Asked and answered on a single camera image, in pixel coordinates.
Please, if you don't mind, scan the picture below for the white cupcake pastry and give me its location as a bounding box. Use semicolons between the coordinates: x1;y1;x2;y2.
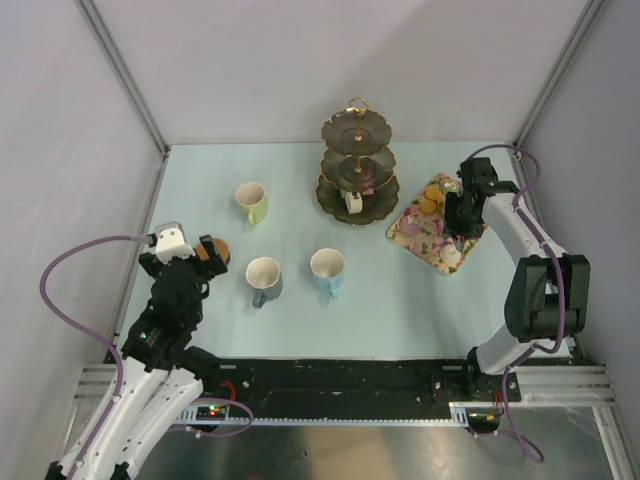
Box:
439;243;462;267

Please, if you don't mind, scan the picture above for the white cup pastry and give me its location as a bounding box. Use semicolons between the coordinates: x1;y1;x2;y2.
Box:
344;192;364;215

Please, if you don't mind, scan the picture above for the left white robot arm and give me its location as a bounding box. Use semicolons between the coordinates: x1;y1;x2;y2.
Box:
46;224;230;479

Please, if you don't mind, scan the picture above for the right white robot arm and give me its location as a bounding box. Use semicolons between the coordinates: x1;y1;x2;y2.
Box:
444;157;591;401

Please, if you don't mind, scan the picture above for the wooden coaster stack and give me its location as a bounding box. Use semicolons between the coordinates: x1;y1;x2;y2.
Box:
196;238;231;266

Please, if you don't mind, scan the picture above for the orange macaron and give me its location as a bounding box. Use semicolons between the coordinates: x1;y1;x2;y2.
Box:
425;185;444;202
419;199;438;216

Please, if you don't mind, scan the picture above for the grey mug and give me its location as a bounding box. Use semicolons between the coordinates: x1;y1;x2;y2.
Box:
245;257;283;309

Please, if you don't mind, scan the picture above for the floral rectangular tray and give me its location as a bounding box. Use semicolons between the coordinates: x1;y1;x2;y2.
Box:
386;173;479;276

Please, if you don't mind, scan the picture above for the green mug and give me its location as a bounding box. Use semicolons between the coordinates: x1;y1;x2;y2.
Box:
234;182;268;226

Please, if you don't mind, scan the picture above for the purple pastry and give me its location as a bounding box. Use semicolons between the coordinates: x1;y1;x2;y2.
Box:
399;217;420;237

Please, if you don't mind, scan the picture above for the circuit board with leds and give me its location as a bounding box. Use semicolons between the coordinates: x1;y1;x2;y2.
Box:
196;405;228;421

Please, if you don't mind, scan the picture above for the blue mug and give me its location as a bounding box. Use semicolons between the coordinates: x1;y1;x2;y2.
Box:
310;248;346;299

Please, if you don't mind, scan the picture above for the three-tier dark cake stand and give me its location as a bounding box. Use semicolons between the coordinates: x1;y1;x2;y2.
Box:
315;96;400;227

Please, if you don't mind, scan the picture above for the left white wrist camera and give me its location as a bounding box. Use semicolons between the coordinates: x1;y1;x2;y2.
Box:
149;221;196;265

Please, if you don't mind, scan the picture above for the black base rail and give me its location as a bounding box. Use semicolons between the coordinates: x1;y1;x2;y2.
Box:
199;358;521;422

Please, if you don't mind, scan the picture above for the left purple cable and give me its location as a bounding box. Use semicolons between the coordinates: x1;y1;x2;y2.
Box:
39;234;255;480

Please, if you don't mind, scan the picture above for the left aluminium frame post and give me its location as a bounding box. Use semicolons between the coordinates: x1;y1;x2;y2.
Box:
75;0;170;159

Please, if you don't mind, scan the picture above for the aluminium frame post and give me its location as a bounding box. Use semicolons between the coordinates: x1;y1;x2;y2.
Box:
511;0;611;147
75;0;170;159

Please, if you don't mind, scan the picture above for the right aluminium frame post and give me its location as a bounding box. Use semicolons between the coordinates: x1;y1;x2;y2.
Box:
511;0;611;147

